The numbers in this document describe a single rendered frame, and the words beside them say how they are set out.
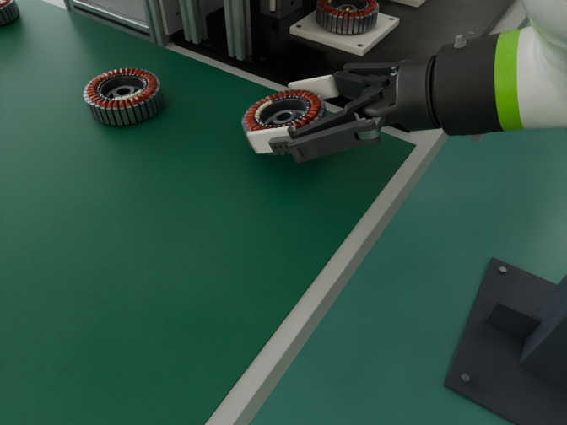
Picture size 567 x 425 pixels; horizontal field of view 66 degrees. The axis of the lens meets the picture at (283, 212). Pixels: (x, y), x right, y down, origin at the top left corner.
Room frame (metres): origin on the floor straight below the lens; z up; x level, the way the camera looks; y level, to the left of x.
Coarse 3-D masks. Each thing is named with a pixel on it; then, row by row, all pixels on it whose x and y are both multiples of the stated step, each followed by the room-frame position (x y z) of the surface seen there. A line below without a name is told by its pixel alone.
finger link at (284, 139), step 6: (276, 138) 0.41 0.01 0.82; (282, 138) 0.41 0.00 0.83; (288, 138) 0.40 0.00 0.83; (270, 144) 0.41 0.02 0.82; (276, 144) 0.41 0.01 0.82; (282, 144) 0.40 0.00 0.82; (276, 150) 0.41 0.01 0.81; (282, 150) 0.40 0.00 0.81; (288, 150) 0.40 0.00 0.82; (294, 150) 0.38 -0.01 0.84; (300, 150) 0.38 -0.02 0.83; (300, 156) 0.38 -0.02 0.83
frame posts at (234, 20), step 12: (180, 0) 0.76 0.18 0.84; (192, 0) 0.75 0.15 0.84; (228, 0) 0.70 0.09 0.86; (240, 0) 0.69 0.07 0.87; (192, 12) 0.75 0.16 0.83; (204, 12) 0.77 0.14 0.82; (228, 12) 0.70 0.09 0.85; (240, 12) 0.69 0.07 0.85; (192, 24) 0.75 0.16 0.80; (204, 24) 0.76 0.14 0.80; (228, 24) 0.70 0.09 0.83; (240, 24) 0.69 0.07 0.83; (192, 36) 0.75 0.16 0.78; (204, 36) 0.76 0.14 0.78; (228, 36) 0.70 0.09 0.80; (240, 36) 0.69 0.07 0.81; (228, 48) 0.70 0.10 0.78; (240, 48) 0.69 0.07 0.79; (240, 60) 0.69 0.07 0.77
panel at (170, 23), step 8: (160, 0) 0.78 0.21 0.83; (168, 0) 0.79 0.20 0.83; (176, 0) 0.80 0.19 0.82; (208, 0) 0.87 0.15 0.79; (216, 0) 0.89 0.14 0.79; (160, 8) 0.78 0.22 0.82; (168, 8) 0.79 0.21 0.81; (176, 8) 0.80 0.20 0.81; (208, 8) 0.87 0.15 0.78; (216, 8) 0.89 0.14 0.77; (168, 16) 0.78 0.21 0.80; (176, 16) 0.80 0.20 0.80; (168, 24) 0.78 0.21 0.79; (176, 24) 0.80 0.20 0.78; (168, 32) 0.78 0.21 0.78
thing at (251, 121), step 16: (272, 96) 0.54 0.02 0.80; (288, 96) 0.52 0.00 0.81; (304, 96) 0.51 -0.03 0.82; (320, 96) 0.51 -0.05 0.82; (256, 112) 0.49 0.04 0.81; (272, 112) 0.51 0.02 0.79; (288, 112) 0.49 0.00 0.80; (304, 112) 0.50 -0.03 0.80; (320, 112) 0.47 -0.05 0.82; (256, 128) 0.45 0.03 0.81; (272, 128) 0.44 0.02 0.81
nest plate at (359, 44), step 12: (312, 12) 0.85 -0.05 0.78; (300, 24) 0.80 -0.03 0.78; (312, 24) 0.80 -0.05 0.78; (384, 24) 0.80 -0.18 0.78; (396, 24) 0.82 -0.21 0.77; (300, 36) 0.78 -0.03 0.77; (312, 36) 0.76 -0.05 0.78; (324, 36) 0.75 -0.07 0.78; (336, 36) 0.75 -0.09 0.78; (348, 36) 0.75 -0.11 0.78; (360, 36) 0.76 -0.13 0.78; (372, 36) 0.76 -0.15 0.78; (384, 36) 0.78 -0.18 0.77; (348, 48) 0.72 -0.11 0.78; (360, 48) 0.71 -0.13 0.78
